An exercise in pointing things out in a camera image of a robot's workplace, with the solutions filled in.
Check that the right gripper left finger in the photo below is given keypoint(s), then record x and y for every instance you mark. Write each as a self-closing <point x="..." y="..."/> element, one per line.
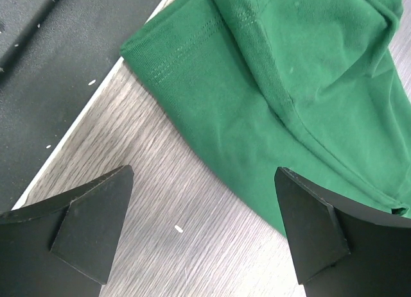
<point x="65" y="245"/>

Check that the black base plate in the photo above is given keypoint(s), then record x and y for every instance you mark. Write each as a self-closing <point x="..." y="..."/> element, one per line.
<point x="53" y="77"/>

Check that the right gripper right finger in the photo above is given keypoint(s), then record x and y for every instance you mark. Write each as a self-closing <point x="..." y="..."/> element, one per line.
<point x="340" y="247"/>

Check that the green t shirt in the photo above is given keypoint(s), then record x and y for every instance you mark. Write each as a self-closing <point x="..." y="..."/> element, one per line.
<point x="253" y="85"/>

